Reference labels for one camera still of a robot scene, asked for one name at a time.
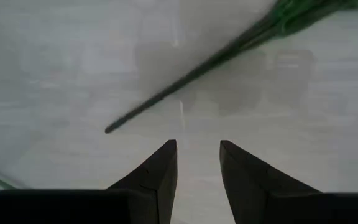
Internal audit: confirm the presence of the green leafy stem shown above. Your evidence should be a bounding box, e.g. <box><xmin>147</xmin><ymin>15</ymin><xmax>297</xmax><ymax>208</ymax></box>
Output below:
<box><xmin>104</xmin><ymin>0</ymin><xmax>358</xmax><ymax>135</ymax></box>

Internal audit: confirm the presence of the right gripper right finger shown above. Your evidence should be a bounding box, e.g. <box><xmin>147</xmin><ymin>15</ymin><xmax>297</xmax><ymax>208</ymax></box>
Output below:
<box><xmin>219</xmin><ymin>139</ymin><xmax>335</xmax><ymax>224</ymax></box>

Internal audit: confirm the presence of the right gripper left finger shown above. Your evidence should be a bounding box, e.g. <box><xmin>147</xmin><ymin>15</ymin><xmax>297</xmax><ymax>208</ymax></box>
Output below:
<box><xmin>106</xmin><ymin>139</ymin><xmax>179</xmax><ymax>224</ymax></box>

